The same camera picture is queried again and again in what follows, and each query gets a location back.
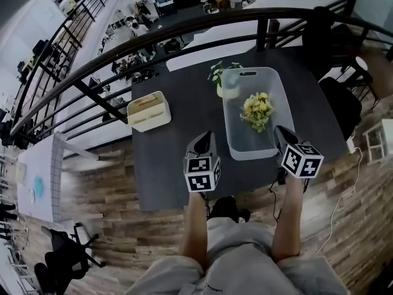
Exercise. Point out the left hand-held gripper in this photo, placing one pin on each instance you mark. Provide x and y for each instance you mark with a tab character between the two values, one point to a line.
199	174

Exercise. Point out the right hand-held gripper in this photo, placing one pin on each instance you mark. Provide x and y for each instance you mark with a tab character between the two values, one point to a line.
302	161

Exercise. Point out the translucent white plastic bin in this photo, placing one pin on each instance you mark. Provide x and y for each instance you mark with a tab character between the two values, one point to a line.
251	152

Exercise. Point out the yellow flowers bouquet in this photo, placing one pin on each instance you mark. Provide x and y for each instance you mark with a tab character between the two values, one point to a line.
256	109

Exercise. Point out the person's right forearm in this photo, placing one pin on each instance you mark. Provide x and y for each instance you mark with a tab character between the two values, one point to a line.
287	220

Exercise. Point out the person's left forearm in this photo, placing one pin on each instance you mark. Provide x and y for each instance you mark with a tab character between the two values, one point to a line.
193	232

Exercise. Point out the cream desk organizer box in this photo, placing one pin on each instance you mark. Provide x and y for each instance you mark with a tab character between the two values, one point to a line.
153	123

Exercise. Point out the potted plant in white pot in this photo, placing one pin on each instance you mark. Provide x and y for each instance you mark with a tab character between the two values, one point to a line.
220	91

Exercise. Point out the black mesh office chair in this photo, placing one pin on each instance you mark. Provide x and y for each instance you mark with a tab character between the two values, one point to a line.
340	106

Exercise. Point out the person's black shoe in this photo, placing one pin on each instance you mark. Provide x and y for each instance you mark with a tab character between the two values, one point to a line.
223	207
244	217

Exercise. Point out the white power strip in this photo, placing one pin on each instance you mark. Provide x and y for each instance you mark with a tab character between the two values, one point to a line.
351	144

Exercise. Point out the white square stool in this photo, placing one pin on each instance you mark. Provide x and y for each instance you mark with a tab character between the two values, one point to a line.
387	134

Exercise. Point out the black metal railing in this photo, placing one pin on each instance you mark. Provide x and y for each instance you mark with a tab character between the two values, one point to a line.
262	35

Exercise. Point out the black stool with white seat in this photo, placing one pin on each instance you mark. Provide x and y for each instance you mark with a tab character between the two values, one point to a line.
361	63

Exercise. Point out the person's grey shirt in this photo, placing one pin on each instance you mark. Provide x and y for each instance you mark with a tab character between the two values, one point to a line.
239	257

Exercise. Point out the brown wooden table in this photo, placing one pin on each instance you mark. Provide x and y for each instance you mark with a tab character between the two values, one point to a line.
380	72

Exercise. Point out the blue cloth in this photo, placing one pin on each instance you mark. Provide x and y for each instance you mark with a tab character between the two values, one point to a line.
39	187

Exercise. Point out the white tiled counter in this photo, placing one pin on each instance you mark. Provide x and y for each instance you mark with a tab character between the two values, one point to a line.
33	164

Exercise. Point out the small white plate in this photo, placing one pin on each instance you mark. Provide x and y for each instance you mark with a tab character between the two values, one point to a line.
31	194

